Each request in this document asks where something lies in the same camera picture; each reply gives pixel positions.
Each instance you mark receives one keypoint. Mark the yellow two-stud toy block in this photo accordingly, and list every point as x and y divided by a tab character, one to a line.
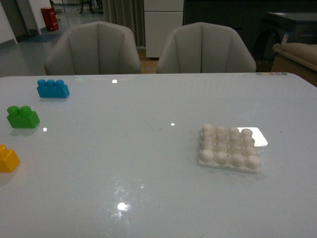
8	159

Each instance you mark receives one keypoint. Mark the blue three-stud toy block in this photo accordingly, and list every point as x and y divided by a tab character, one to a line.
52	89

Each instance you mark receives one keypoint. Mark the green two-stud toy block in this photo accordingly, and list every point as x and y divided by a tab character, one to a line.
23	117

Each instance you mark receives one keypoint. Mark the right beige armchair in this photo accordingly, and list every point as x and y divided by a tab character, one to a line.
205	48

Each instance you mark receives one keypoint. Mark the beige armchair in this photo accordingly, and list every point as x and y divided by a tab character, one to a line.
205	48
92	49

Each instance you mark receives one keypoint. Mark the left beige armchair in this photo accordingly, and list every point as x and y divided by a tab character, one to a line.
92	49

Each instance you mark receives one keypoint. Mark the white drawer cabinet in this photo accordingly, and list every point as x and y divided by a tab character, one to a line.
161	17

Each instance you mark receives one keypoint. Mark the beige curtain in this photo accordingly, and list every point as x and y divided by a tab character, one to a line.
128	13

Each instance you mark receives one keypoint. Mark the coloured sticker strip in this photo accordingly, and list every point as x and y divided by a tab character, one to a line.
271	73

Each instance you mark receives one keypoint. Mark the red box on floor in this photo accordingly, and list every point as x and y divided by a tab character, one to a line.
49	17

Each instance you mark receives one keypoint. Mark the brown sofa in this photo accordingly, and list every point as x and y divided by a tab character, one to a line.
296	58

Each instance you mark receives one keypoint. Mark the white studded base plate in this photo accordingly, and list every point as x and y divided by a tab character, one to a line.
233	148

